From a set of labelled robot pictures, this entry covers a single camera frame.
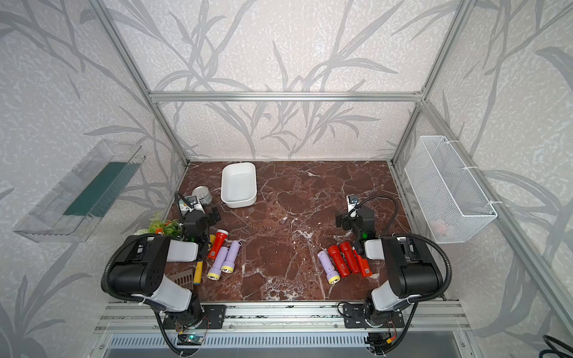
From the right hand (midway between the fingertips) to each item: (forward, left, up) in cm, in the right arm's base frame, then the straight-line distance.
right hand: (348, 206), depth 95 cm
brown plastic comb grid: (-27, +64, -5) cm, 70 cm away
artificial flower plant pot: (-15, +69, +13) cm, 72 cm away
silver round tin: (+7, +65, +1) cm, 65 cm away
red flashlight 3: (-23, -3, -5) cm, 24 cm away
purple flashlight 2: (-23, +48, -3) cm, 53 cm away
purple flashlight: (-26, +53, -3) cm, 59 cm away
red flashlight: (-13, +54, -3) cm, 55 cm away
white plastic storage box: (+15, +51, -2) cm, 53 cm away
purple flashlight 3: (-28, +9, -2) cm, 30 cm away
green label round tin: (0, +70, +2) cm, 70 cm away
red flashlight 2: (-21, +3, -4) cm, 21 cm away
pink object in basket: (-17, -25, +15) cm, 34 cm away
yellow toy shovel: (-24, +59, -4) cm, 64 cm away
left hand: (-1, +62, +3) cm, 62 cm away
